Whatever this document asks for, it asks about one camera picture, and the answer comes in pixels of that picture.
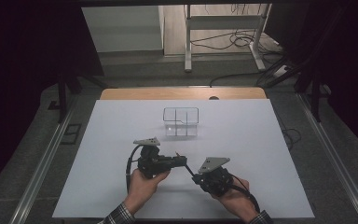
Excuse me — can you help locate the white metal desk frame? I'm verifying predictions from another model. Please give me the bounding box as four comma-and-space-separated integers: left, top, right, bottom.
184, 3, 273, 74

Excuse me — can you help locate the tangle of black floor cables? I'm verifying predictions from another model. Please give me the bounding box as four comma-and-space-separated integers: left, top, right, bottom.
189, 28, 282, 53

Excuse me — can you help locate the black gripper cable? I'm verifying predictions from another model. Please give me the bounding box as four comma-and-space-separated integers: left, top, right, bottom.
228, 175, 261, 215
125, 144, 145, 194

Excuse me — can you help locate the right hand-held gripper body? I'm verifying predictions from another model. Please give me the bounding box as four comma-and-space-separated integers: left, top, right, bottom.
199, 157, 234, 198

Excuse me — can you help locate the white table mat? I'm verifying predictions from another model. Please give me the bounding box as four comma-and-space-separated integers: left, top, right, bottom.
51, 99, 316, 220

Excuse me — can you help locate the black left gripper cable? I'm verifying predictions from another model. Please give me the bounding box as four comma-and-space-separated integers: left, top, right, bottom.
125, 144, 145, 194

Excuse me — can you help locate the white power strip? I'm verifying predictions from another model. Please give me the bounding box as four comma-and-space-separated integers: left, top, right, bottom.
272, 64, 293, 79

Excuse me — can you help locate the grey metal floor rail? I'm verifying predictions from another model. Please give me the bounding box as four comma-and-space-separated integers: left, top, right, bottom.
296, 92, 358, 224
8, 95, 79, 224

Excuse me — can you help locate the black metal stand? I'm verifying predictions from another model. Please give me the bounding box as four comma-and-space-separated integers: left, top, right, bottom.
293, 60, 335, 123
47, 69, 108, 124

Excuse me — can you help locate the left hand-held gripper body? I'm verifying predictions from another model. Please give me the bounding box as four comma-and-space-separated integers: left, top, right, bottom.
133, 136, 173, 180

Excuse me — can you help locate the thin black looped cable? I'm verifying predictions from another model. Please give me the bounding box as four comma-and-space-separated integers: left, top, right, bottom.
280, 127, 302, 151

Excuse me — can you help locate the dark floor socket plate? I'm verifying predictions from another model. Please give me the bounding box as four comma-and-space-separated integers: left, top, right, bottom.
60, 122, 83, 146

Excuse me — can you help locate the person's right hand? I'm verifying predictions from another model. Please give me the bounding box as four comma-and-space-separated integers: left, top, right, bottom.
210, 176, 259, 224

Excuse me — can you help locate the white cabinet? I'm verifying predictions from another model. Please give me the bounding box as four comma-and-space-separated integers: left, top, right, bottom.
81, 5, 166, 54

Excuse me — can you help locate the clear acrylic organizer box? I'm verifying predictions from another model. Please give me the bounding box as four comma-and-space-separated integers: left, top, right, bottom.
162, 106, 200, 138

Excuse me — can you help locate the wooden table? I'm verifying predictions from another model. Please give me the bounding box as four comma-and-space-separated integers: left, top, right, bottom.
100, 87, 268, 101

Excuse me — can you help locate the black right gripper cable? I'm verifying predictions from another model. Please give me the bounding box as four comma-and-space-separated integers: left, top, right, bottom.
228, 175, 261, 215

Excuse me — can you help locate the black floor cable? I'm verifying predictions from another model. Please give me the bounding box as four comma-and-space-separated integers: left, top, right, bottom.
209, 71, 262, 89

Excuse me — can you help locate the person's left hand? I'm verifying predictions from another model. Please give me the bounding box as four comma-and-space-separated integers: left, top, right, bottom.
123, 168, 172, 216

